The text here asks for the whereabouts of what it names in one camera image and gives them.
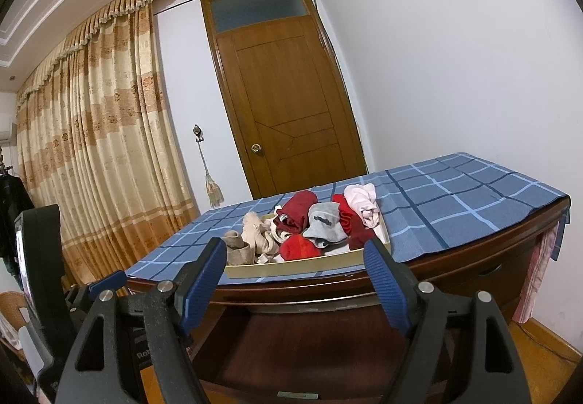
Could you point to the brown wooden door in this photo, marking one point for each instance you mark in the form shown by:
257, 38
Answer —
287, 89

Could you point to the brass door knob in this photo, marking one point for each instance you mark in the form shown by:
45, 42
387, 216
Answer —
257, 148

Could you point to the white air conditioner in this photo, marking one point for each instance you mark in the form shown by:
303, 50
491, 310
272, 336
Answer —
8, 128

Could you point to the red lace-trimmed underwear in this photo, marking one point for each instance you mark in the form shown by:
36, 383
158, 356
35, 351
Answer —
300, 247

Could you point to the curtain tassel tieback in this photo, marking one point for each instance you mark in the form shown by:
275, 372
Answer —
213, 195

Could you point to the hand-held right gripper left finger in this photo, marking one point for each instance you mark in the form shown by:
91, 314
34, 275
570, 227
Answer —
200, 290

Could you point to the dark hanging clothes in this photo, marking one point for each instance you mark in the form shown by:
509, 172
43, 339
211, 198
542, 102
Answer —
13, 212

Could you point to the metal wall hook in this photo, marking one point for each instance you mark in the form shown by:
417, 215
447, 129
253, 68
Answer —
197, 131

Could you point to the dark red underwear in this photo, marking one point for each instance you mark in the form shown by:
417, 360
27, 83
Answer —
360, 235

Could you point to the grey underwear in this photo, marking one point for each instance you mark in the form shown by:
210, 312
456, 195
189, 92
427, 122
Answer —
323, 221

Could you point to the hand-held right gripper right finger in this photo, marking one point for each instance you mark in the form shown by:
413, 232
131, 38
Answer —
387, 290

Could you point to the maroon underwear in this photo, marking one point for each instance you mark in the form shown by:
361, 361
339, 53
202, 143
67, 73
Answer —
296, 208

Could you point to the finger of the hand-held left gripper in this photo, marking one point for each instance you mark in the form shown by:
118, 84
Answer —
107, 285

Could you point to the patterned beige curtain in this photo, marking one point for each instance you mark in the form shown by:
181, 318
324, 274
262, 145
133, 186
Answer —
91, 158

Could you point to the shallow beige tray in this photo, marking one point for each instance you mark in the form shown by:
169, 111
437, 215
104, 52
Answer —
296, 269

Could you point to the brown wicker chair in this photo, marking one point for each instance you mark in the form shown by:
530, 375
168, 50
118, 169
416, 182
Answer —
11, 308

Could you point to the wide wooden desk drawer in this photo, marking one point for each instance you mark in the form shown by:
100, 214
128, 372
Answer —
296, 340

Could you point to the white floral print underwear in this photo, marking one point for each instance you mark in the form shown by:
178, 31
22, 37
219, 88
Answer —
360, 203

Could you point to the pink striped cloth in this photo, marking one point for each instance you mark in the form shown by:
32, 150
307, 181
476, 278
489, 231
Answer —
535, 276

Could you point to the dark wooden desk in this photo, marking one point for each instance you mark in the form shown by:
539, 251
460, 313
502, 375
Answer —
296, 292

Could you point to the blue plaid tablecloth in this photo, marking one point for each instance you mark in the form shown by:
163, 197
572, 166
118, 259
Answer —
455, 212

